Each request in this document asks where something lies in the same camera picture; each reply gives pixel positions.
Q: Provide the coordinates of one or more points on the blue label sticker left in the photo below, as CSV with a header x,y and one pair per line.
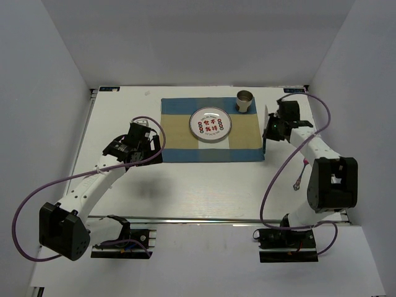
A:
x,y
109,89

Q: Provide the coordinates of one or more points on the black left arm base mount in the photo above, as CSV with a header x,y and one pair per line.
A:
x,y
116,237

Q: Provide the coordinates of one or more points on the white plate with red print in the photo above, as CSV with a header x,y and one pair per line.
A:
x,y
210,124

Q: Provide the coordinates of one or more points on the aluminium table frame rail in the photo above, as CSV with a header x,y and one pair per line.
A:
x,y
239,192

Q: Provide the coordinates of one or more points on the blue label sticker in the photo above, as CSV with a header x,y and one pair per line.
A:
x,y
294,90
109,89

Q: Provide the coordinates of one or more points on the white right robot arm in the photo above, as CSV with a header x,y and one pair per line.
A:
x,y
333,183

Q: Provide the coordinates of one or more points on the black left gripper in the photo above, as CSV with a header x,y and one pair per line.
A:
x,y
156,143

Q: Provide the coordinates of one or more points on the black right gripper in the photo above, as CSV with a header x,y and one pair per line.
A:
x,y
268,133

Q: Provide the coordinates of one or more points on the white brown metal cup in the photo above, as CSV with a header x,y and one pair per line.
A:
x,y
244,100

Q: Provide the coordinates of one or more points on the blue tan white placemat cloth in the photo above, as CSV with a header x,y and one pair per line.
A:
x,y
243,144

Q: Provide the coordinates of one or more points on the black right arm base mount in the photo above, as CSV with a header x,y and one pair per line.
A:
x,y
285,246

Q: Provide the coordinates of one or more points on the pink iridescent fork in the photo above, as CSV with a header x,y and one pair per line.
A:
x,y
296,185

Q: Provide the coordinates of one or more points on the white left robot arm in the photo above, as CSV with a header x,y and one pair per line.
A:
x,y
64,227

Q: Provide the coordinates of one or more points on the blue label sticker right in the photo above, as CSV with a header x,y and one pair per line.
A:
x,y
294,90

